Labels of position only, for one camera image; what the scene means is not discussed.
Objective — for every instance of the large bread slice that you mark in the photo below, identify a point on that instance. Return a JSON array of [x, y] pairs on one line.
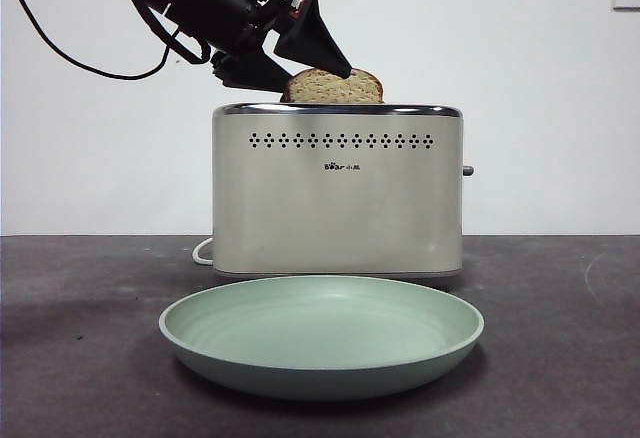
[[335, 89]]

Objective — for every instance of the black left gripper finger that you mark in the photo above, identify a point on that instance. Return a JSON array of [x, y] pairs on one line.
[[312, 38], [250, 70]]

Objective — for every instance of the cream toaster with chrome top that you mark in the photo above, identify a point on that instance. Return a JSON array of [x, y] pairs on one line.
[[340, 218]]

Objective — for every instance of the pale green round plate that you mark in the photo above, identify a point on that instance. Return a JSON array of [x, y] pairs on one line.
[[320, 358]]

